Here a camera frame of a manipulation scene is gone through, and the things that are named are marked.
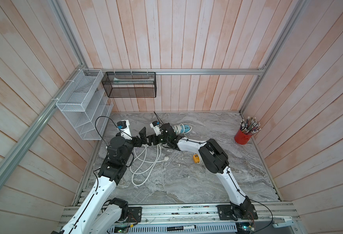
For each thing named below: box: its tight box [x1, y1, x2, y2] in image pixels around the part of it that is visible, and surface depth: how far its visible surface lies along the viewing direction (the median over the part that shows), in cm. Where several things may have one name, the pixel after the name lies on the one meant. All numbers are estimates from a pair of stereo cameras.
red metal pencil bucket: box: [234, 128, 253, 145], surface depth 96 cm
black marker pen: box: [166, 224, 197, 232], surface depth 71 cm
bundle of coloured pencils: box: [239, 116, 262, 136], surface depth 92 cm
